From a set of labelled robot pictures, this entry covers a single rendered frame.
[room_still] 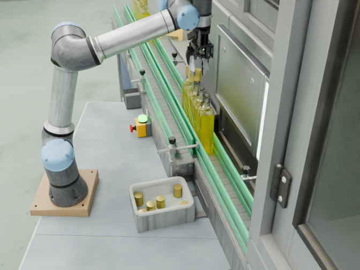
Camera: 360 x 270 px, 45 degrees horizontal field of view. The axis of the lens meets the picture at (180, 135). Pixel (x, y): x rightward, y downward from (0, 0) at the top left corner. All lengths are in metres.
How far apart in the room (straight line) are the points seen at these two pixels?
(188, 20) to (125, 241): 0.81
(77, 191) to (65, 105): 0.33
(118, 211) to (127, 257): 0.23
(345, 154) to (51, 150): 1.28
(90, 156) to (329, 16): 1.64
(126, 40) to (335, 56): 1.00
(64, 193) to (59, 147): 0.18
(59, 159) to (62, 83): 0.27
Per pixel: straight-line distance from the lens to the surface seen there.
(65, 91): 1.61
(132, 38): 1.40
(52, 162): 1.60
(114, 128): 2.19
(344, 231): 0.53
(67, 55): 1.42
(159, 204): 1.67
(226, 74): 1.79
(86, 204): 1.71
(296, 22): 0.52
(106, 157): 2.00
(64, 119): 1.67
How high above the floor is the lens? 1.96
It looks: 35 degrees down
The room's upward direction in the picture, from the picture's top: straight up
